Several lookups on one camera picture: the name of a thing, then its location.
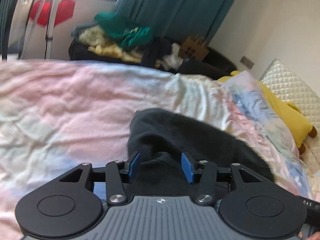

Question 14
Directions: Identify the black fleece hoodie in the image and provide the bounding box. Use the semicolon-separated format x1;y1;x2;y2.
125;108;274;197

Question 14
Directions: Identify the pastel tie-dye bed sheet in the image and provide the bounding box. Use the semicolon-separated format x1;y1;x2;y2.
1;60;319;239

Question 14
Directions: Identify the right teal curtain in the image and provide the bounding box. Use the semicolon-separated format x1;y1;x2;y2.
114;0;234;42

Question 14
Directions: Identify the brown paper bag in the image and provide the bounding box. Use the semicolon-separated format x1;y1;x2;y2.
179;36;209;61

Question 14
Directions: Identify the left teal curtain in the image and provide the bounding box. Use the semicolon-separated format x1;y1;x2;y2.
1;0;13;56

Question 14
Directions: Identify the yellow plush toy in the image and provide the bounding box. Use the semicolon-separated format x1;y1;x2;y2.
218;71;317;157

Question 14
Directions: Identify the white garment on chair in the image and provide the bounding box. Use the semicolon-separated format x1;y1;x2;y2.
162;43;183;70

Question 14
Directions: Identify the green sweatshirt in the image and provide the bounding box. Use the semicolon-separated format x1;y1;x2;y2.
94;12;153;50

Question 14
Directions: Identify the white quilted pillow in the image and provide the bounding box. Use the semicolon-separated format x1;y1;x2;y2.
259;58;320;136

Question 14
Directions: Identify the yellow fuzzy garment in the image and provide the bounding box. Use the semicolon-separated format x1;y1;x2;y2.
79;25;142;63

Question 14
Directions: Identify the teal curtain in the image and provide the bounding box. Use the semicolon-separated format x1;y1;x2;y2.
1;0;13;56
114;0;234;42

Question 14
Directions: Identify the wall outlet switch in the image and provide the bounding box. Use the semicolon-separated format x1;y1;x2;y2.
240;56;254;69

